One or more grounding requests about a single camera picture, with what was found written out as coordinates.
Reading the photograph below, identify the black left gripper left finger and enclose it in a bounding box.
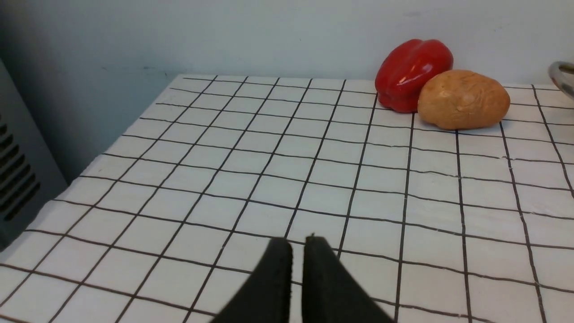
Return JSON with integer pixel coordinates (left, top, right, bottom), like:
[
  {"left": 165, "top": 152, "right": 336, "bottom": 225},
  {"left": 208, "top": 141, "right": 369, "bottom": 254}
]
[{"left": 212, "top": 237, "right": 293, "bottom": 323}]

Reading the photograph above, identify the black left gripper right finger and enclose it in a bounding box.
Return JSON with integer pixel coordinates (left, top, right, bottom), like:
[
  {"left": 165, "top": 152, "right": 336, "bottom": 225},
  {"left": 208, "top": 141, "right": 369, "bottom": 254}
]
[{"left": 303, "top": 235, "right": 394, "bottom": 323}]

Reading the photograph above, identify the stainless steel pot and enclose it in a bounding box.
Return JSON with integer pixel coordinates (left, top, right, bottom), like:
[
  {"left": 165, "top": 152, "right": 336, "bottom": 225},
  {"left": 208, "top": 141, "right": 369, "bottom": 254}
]
[{"left": 548, "top": 61, "right": 574, "bottom": 100}]

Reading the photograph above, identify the white grid tablecloth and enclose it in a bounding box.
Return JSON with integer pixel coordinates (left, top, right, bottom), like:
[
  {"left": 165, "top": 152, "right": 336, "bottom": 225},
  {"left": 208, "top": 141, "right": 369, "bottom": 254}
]
[{"left": 1, "top": 75, "right": 574, "bottom": 323}]

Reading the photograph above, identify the brown potato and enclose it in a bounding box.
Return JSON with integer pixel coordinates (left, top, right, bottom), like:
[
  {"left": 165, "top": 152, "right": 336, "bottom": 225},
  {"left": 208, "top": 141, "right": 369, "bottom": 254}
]
[{"left": 417, "top": 70, "right": 511, "bottom": 131}]

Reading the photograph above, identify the red bell pepper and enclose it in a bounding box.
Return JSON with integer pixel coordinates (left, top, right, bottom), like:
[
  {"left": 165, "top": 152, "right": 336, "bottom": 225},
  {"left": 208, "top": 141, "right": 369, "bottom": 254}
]
[{"left": 374, "top": 39, "right": 454, "bottom": 113}]

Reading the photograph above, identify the grey vented appliance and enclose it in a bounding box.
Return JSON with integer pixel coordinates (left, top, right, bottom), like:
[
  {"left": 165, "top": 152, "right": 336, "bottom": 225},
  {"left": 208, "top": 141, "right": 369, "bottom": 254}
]
[{"left": 0, "top": 64, "right": 67, "bottom": 251}]

